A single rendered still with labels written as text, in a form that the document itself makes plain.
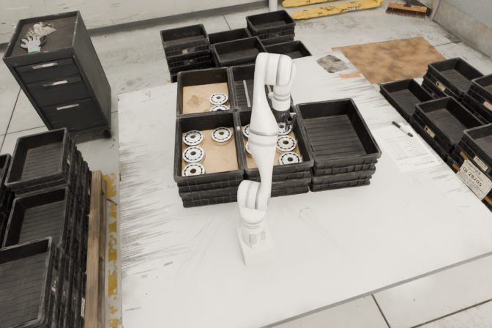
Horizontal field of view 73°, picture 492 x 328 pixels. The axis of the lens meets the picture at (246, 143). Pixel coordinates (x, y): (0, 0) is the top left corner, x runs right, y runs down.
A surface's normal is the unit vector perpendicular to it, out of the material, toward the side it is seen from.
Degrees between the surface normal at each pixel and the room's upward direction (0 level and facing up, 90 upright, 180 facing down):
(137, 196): 0
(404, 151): 0
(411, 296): 0
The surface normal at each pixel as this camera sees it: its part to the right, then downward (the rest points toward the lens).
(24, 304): -0.04, -0.69
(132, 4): 0.27, 0.68
